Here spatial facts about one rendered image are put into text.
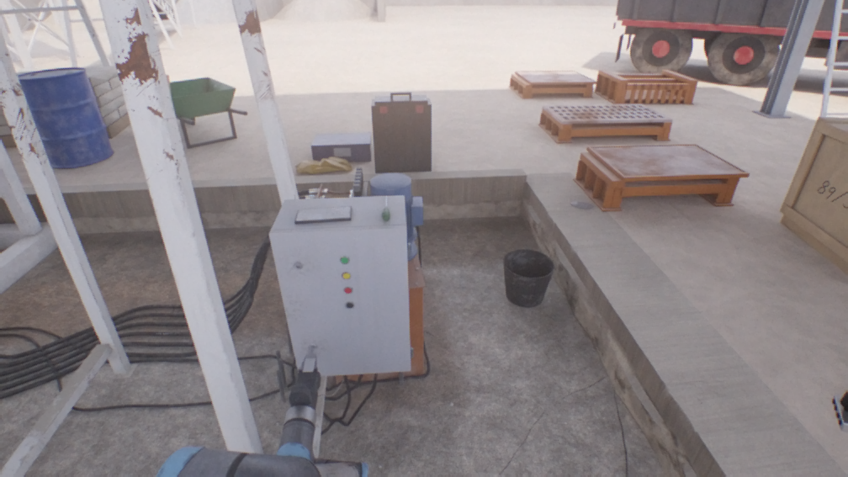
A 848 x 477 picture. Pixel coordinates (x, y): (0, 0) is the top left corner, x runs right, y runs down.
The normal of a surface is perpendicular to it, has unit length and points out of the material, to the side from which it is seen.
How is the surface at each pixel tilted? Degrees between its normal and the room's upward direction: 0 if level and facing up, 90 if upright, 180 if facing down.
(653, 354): 0
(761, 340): 0
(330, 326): 90
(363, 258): 90
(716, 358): 0
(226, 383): 80
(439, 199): 90
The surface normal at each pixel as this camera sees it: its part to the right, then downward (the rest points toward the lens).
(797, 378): 0.00, -0.88
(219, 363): 0.07, 0.32
